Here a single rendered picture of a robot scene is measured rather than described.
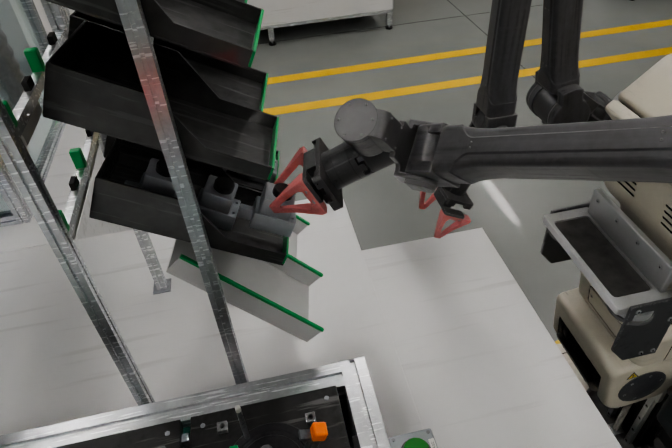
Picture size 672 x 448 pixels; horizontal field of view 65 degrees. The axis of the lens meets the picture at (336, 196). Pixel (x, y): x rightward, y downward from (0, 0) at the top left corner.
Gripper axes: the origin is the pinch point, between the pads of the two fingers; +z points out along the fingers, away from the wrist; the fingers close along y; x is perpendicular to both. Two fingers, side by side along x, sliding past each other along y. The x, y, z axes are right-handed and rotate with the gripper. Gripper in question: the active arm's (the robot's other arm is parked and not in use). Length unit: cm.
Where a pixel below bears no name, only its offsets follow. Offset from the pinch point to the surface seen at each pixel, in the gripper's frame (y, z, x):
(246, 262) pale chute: -5.9, 15.6, 13.1
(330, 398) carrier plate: 13.7, 9.0, 30.6
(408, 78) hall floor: -288, -2, 137
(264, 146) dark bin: -2.3, -2.4, -7.1
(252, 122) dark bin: -7.5, -1.1, -9.0
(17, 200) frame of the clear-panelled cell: -49, 82, -3
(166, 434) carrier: 18.3, 32.1, 19.0
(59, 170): -73, 86, 3
